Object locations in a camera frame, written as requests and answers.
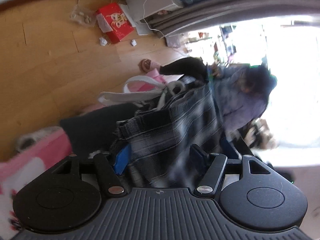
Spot black white plaid shirt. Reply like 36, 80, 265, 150
115, 80, 223, 189

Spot cream canvas tote bag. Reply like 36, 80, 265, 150
98, 75, 186, 110

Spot operator black trouser leg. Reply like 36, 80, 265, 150
60, 103, 138, 158

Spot wheelchair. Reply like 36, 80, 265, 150
244, 118, 277, 150

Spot lavender puffer jacket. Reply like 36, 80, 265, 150
213, 64, 277, 132

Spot red floral fleece blanket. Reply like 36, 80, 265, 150
1, 129, 72, 239

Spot brown pink slipper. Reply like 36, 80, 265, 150
138, 59, 161, 73

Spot red cardboard box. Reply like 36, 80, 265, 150
96, 3, 134, 44

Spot grey curtain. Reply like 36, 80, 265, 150
148, 0, 319, 36

